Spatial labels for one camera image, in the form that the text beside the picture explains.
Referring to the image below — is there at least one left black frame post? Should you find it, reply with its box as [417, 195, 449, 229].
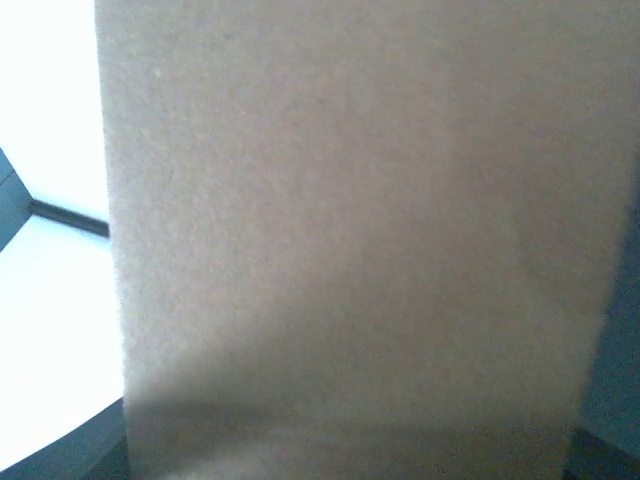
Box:
[29, 200, 110, 238]

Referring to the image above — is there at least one cardboard box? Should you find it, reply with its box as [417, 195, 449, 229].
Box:
[96, 1, 639, 479]

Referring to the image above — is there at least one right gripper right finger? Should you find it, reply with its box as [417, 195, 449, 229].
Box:
[563, 429, 640, 480]

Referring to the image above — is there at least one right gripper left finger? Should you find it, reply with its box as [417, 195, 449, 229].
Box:
[1, 399, 128, 480]

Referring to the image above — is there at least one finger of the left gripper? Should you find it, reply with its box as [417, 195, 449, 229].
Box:
[0, 151, 33, 249]

